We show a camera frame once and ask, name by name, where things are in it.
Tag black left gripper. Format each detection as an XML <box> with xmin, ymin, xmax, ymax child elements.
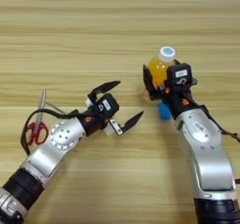
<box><xmin>74</xmin><ymin>80</ymin><xmax>145</xmax><ymax>139</ymax></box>

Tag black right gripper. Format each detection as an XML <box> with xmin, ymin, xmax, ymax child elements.
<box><xmin>142</xmin><ymin>58</ymin><xmax>199</xmax><ymax>120</ymax></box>

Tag orange juice bottle white cap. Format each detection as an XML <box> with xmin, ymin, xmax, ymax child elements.
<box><xmin>143</xmin><ymin>45</ymin><xmax>177</xmax><ymax>103</ymax></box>

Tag blue eraser block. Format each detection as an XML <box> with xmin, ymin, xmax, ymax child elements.
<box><xmin>157</xmin><ymin>100</ymin><xmax>173</xmax><ymax>121</ymax></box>

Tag yellow handled screwdriver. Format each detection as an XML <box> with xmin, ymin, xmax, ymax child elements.
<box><xmin>45</xmin><ymin>101</ymin><xmax>67</xmax><ymax>115</ymax></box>

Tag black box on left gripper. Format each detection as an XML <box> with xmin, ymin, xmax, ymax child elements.
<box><xmin>95</xmin><ymin>93</ymin><xmax>121</xmax><ymax>118</ymax></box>

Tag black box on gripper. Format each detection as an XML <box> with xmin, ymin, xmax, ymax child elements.
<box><xmin>166</xmin><ymin>62</ymin><xmax>193</xmax><ymax>87</ymax></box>
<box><xmin>95</xmin><ymin>93</ymin><xmax>121</xmax><ymax>118</ymax></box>

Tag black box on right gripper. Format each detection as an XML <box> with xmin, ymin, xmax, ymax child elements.
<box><xmin>166</xmin><ymin>62</ymin><xmax>193</xmax><ymax>87</ymax></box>

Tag red handled scissors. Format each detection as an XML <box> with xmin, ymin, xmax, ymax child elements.
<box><xmin>25</xmin><ymin>89</ymin><xmax>50</xmax><ymax>147</ymax></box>

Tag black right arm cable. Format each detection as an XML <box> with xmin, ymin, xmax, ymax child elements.
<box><xmin>186</xmin><ymin>90</ymin><xmax>240</xmax><ymax>139</ymax></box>

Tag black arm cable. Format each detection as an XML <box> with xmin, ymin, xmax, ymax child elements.
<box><xmin>186</xmin><ymin>90</ymin><xmax>240</xmax><ymax>139</ymax></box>
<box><xmin>20</xmin><ymin>108</ymin><xmax>92</xmax><ymax>157</ymax></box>

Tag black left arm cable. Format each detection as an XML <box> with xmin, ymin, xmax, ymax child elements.
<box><xmin>20</xmin><ymin>108</ymin><xmax>92</xmax><ymax>157</ymax></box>

